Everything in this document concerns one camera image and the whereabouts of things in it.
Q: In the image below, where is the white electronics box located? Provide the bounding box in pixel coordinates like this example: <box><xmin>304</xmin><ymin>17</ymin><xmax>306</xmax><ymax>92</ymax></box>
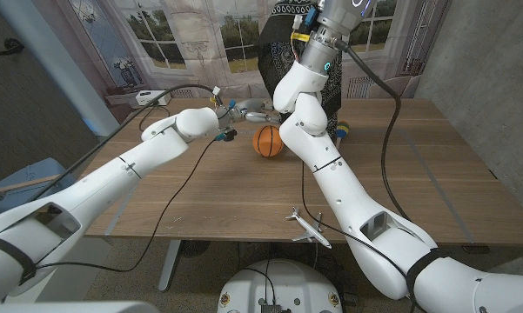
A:
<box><xmin>135</xmin><ymin>90</ymin><xmax>172</xmax><ymax>107</ymax></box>

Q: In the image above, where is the orange mini basketball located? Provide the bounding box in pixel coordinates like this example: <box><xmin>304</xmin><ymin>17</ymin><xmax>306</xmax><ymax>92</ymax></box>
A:
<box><xmin>251</xmin><ymin>124</ymin><xmax>285</xmax><ymax>158</ymax></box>

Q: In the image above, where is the black paisley bandana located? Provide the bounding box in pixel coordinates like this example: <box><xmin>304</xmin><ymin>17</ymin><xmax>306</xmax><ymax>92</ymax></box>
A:
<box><xmin>257</xmin><ymin>0</ymin><xmax>344</xmax><ymax>140</ymax></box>

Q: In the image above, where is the grey table leg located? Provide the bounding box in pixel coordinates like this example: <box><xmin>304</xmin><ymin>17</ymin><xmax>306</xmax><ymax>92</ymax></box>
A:
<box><xmin>158</xmin><ymin>239</ymin><xmax>182</xmax><ymax>292</ymax></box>

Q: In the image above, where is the white toy airplane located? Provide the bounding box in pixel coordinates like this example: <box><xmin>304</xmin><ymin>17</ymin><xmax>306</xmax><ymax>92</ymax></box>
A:
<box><xmin>285</xmin><ymin>206</ymin><xmax>333</xmax><ymax>250</ymax></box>

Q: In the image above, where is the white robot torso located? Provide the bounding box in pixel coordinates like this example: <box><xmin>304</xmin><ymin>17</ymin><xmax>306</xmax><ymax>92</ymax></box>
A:
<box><xmin>216</xmin><ymin>259</ymin><xmax>344</xmax><ymax>313</ymax></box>

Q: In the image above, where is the black cable of white box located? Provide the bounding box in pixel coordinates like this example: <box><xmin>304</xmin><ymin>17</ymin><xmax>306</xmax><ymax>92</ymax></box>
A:
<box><xmin>137</xmin><ymin>103</ymin><xmax>171</xmax><ymax>131</ymax></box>

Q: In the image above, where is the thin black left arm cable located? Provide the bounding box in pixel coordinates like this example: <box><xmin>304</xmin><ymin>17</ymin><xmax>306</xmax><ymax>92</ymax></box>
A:
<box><xmin>34</xmin><ymin>137</ymin><xmax>221</xmax><ymax>274</ymax></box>

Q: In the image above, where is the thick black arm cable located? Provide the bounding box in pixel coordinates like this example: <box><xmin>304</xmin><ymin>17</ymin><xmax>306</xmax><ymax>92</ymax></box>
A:
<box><xmin>25</xmin><ymin>83</ymin><xmax>218</xmax><ymax>204</ymax></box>
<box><xmin>334</xmin><ymin>38</ymin><xmax>412</xmax><ymax>223</ymax></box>

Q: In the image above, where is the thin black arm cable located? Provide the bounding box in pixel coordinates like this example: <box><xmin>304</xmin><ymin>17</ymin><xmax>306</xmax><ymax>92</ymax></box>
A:
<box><xmin>34</xmin><ymin>137</ymin><xmax>221</xmax><ymax>274</ymax></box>
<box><xmin>299</xmin><ymin>160</ymin><xmax>412</xmax><ymax>313</ymax></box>

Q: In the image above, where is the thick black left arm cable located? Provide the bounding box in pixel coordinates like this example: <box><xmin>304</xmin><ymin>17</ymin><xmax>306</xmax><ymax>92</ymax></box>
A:
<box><xmin>25</xmin><ymin>83</ymin><xmax>218</xmax><ymax>204</ymax></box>

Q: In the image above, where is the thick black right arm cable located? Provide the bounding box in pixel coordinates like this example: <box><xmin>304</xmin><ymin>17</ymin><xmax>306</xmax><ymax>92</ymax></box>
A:
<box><xmin>334</xmin><ymin>38</ymin><xmax>412</xmax><ymax>223</ymax></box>

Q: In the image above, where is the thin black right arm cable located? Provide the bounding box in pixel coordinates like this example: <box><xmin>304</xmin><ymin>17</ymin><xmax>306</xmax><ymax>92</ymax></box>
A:
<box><xmin>299</xmin><ymin>160</ymin><xmax>412</xmax><ymax>313</ymax></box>

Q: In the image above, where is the light blue pillar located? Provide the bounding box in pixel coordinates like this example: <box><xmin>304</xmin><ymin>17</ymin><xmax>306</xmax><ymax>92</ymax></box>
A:
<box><xmin>0</xmin><ymin>0</ymin><xmax>121</xmax><ymax>138</ymax></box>

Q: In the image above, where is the blue bin with wooden handle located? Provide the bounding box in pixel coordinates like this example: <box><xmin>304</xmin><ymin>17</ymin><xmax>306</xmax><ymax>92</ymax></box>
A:
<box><xmin>0</xmin><ymin>156</ymin><xmax>77</xmax><ymax>214</ymax></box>

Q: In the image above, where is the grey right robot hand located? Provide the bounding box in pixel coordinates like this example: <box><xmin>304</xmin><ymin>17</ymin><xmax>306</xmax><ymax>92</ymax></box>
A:
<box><xmin>300</xmin><ymin>0</ymin><xmax>378</xmax><ymax>75</ymax></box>

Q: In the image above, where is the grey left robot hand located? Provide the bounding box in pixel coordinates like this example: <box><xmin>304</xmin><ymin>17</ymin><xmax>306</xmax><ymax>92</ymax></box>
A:
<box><xmin>232</xmin><ymin>98</ymin><xmax>284</xmax><ymax>124</ymax></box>

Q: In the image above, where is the printed window backdrop cloth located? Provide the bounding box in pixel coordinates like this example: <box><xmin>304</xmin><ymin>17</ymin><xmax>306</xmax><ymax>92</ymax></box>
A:
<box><xmin>67</xmin><ymin>0</ymin><xmax>452</xmax><ymax>100</ymax></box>

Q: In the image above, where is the wooden maraca with colourful head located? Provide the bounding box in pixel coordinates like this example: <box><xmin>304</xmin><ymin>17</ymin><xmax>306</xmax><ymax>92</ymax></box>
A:
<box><xmin>333</xmin><ymin>120</ymin><xmax>351</xmax><ymax>149</ymax></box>

